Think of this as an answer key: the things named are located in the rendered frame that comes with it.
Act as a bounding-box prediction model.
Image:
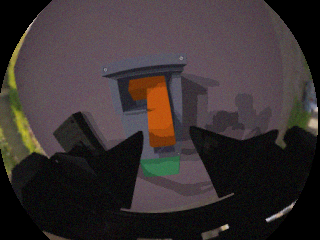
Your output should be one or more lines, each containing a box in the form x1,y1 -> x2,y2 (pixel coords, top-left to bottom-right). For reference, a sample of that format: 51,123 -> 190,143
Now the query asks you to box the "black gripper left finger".
55,131 -> 144,209

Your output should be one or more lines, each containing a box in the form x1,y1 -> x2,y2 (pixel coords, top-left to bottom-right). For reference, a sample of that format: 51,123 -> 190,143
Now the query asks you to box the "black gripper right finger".
189,127 -> 279,199

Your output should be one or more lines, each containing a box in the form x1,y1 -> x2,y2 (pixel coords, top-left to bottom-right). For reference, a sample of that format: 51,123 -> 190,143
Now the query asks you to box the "orange l-shaped part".
128,76 -> 176,147

